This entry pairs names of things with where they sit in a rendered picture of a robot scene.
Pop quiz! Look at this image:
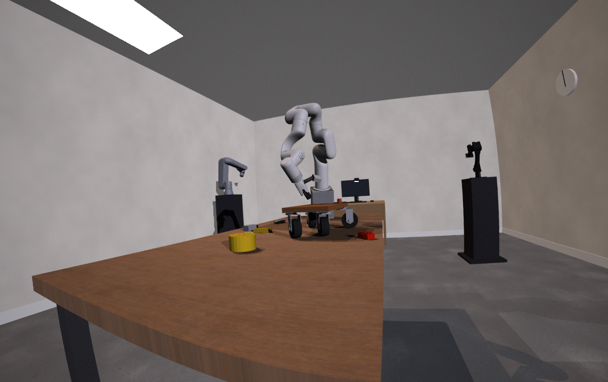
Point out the small red block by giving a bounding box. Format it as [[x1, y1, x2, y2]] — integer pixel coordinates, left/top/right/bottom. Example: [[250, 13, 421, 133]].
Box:
[[358, 231, 375, 240]]

